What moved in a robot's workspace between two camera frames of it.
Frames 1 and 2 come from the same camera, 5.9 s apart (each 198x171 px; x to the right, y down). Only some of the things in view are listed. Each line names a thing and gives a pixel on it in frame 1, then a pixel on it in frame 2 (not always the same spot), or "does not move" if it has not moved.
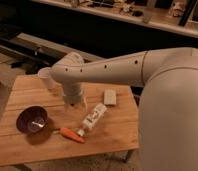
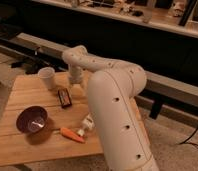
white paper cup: x=47 y=79 does not move
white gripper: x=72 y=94 to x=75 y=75
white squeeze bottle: x=92 y=118 does not move
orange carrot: x=71 y=134 does not move
